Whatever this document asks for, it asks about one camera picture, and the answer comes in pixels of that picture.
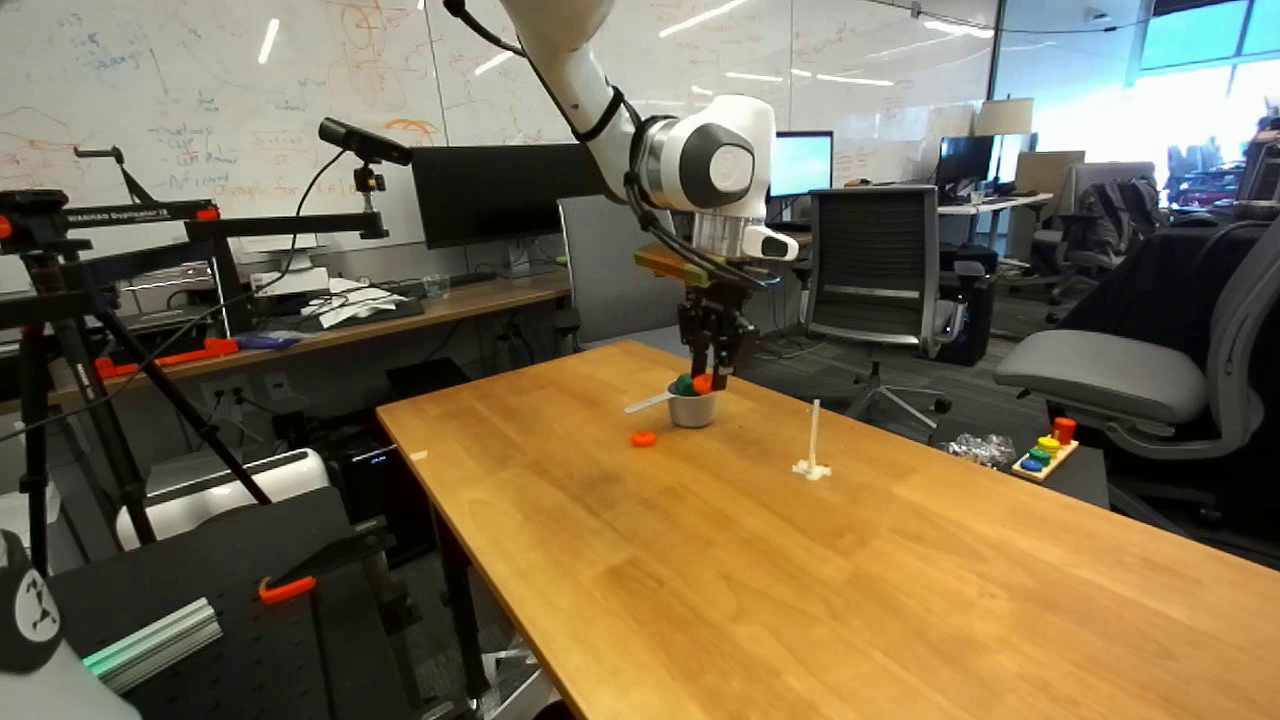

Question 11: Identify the long wooden desk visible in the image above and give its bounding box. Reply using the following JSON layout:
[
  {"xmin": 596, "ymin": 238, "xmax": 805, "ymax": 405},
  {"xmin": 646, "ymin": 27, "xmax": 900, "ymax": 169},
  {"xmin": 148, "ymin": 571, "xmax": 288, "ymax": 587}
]
[{"xmin": 53, "ymin": 227, "xmax": 819, "ymax": 405}]

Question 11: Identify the black computer monitor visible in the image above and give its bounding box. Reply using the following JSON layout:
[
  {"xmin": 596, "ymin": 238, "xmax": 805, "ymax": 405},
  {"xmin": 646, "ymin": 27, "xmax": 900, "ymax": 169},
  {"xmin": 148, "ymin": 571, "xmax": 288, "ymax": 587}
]
[{"xmin": 930, "ymin": 134, "xmax": 999, "ymax": 201}]

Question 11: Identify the black table leg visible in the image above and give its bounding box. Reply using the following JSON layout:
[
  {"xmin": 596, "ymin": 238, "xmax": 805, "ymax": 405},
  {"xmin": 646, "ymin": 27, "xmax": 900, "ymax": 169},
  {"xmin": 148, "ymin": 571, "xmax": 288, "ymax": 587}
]
[{"xmin": 433, "ymin": 517, "xmax": 492, "ymax": 714}]

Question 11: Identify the grey cup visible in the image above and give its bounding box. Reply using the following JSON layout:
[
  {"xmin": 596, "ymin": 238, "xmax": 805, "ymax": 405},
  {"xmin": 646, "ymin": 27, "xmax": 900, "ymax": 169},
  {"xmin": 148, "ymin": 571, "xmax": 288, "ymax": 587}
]
[{"xmin": 618, "ymin": 376, "xmax": 722, "ymax": 432}]

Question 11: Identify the black computer tower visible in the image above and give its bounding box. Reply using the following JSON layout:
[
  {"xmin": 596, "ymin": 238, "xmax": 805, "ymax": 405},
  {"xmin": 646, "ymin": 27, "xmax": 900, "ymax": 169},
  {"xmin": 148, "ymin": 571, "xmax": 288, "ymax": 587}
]
[{"xmin": 319, "ymin": 405, "xmax": 444, "ymax": 563}]

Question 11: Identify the colourful shape sorter toy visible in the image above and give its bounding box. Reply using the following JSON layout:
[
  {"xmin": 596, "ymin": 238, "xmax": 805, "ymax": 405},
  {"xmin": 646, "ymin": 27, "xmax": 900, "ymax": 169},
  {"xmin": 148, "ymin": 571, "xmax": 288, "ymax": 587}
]
[{"xmin": 1008, "ymin": 412, "xmax": 1082, "ymax": 484}]

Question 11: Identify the black side stool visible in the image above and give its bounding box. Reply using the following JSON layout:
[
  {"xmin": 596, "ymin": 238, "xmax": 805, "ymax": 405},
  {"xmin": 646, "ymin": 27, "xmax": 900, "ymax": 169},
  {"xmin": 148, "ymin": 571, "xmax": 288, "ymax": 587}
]
[{"xmin": 928, "ymin": 421, "xmax": 1111, "ymax": 512}]

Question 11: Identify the black mesh office chair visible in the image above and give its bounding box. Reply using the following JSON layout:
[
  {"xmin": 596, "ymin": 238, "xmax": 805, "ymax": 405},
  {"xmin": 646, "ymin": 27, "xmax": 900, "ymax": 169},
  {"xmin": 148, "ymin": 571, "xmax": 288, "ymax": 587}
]
[{"xmin": 805, "ymin": 186, "xmax": 994, "ymax": 432}]

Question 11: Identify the white papers pile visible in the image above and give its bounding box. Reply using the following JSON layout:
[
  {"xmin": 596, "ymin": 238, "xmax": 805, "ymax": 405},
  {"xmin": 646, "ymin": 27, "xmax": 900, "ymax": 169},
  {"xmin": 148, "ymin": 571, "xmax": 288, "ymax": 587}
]
[{"xmin": 252, "ymin": 265, "xmax": 411, "ymax": 331}]

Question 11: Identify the wide black monitor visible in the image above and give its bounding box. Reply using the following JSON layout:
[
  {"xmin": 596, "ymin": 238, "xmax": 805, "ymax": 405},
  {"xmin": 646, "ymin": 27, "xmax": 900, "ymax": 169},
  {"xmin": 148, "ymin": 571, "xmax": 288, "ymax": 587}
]
[{"xmin": 406, "ymin": 142, "xmax": 609, "ymax": 252}]

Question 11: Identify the black stereo camera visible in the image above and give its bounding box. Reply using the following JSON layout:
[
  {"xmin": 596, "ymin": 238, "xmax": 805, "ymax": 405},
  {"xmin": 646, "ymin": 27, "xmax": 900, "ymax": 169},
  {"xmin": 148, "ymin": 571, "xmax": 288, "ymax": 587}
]
[{"xmin": 316, "ymin": 112, "xmax": 415, "ymax": 171}]

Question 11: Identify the silver green tube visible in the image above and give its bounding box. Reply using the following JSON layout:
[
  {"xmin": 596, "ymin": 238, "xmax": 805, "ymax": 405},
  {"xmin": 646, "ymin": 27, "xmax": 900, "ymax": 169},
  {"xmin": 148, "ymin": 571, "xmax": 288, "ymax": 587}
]
[{"xmin": 76, "ymin": 591, "xmax": 227, "ymax": 697}]

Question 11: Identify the white peg stand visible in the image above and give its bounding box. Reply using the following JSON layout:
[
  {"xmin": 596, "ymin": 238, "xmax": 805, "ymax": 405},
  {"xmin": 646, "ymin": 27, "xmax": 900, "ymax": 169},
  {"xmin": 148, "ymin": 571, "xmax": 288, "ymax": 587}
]
[{"xmin": 787, "ymin": 397, "xmax": 837, "ymax": 484}]

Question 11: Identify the beige lamp shade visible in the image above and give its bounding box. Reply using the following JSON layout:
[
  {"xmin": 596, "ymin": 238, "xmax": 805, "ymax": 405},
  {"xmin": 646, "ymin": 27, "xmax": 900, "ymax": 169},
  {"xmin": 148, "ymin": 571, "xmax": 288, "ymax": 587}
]
[{"xmin": 966, "ymin": 93, "xmax": 1040, "ymax": 142}]

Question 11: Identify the small wooden desk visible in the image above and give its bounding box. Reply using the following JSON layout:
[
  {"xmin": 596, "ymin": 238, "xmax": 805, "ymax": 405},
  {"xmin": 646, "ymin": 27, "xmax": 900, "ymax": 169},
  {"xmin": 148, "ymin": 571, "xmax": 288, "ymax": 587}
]
[{"xmin": 936, "ymin": 187, "xmax": 1054, "ymax": 222}]

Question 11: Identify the clear plastic bag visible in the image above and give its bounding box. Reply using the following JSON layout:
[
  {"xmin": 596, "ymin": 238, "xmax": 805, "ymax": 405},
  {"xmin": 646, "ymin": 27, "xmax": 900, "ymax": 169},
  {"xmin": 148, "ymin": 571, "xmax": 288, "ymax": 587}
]
[{"xmin": 943, "ymin": 428, "xmax": 1021, "ymax": 473}]

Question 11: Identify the black cart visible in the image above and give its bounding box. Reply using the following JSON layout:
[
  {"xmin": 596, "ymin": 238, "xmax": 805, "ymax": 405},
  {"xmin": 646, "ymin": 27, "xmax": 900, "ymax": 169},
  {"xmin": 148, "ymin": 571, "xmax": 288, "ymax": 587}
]
[{"xmin": 47, "ymin": 484, "xmax": 450, "ymax": 720}]

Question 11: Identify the red clamp bar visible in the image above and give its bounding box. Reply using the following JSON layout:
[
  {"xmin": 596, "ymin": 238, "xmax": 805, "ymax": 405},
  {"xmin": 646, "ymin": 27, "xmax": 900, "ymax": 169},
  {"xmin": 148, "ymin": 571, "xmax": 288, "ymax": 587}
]
[{"xmin": 90, "ymin": 331, "xmax": 243, "ymax": 389}]

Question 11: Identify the black tripod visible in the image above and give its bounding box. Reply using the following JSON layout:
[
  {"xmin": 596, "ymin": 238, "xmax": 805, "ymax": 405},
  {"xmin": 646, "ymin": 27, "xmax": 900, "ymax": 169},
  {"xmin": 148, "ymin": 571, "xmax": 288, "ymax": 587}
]
[{"xmin": 0, "ymin": 187, "xmax": 274, "ymax": 577}]

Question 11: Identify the black boom bar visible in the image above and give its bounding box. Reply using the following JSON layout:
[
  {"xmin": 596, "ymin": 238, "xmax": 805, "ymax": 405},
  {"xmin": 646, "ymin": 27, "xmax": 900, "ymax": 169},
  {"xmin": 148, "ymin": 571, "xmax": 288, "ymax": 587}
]
[{"xmin": 65, "ymin": 197, "xmax": 392, "ymax": 250}]

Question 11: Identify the grey office chair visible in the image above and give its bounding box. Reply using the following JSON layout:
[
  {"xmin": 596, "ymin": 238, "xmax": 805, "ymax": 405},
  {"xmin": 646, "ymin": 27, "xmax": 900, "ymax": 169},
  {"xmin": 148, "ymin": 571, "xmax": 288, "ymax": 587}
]
[
  {"xmin": 991, "ymin": 213, "xmax": 1280, "ymax": 546},
  {"xmin": 554, "ymin": 194, "xmax": 696, "ymax": 351}
]

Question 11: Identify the lit computer monitor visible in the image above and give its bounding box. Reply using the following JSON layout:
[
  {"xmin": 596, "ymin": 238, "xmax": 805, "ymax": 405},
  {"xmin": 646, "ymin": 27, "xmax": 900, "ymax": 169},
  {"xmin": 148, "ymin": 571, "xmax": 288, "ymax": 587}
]
[{"xmin": 770, "ymin": 127, "xmax": 839, "ymax": 201}]

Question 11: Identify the orange hook handle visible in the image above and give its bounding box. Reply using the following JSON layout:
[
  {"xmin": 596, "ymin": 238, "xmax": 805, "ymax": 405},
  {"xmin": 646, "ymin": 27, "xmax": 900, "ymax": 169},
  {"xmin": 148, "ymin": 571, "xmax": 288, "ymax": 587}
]
[{"xmin": 252, "ymin": 571, "xmax": 322, "ymax": 612}]

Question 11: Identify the white rounded box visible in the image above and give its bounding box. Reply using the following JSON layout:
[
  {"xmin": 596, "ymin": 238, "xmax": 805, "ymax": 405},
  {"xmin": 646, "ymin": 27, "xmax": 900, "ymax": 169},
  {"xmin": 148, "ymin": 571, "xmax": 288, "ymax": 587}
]
[{"xmin": 109, "ymin": 445, "xmax": 333, "ymax": 558}]

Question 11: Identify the beige chair back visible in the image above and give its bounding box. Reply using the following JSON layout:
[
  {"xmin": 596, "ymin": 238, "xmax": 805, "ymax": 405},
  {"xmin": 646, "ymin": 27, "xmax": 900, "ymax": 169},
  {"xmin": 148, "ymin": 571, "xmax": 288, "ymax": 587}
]
[{"xmin": 1010, "ymin": 149, "xmax": 1089, "ymax": 206}]

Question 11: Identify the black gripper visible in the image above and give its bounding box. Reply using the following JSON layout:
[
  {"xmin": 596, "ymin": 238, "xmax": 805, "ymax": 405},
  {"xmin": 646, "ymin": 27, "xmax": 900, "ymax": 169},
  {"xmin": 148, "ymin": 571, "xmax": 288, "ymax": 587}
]
[{"xmin": 676, "ymin": 279, "xmax": 761, "ymax": 397}]

